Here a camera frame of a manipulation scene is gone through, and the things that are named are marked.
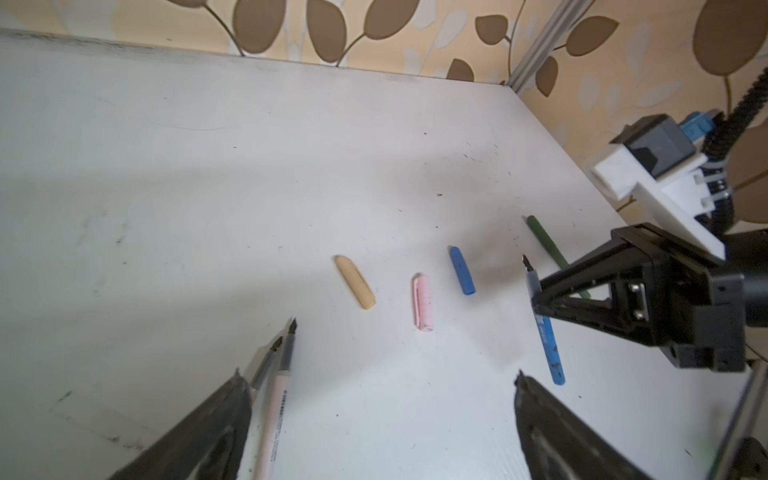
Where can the blue pen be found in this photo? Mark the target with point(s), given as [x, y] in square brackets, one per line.
[544, 327]

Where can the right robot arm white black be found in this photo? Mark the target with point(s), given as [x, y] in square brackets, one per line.
[742, 453]

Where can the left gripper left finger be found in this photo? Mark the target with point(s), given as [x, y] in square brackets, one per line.
[207, 444]

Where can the pink pen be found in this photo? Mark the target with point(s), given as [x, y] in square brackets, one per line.
[271, 430]

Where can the tan pen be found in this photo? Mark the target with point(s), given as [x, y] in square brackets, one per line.
[258, 371]

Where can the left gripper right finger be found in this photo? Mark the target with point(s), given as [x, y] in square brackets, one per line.
[557, 444]

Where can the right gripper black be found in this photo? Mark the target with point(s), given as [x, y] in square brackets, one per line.
[698, 304]

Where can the green pen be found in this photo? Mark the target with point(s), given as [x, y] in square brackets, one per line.
[549, 246]

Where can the tan pen cap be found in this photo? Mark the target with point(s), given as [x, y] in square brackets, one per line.
[356, 282]

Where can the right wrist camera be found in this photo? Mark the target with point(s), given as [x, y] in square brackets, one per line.
[661, 164]

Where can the pink pen cap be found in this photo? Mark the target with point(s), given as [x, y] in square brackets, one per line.
[422, 302]

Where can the blue pen cap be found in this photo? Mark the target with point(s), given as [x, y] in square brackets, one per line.
[462, 271]

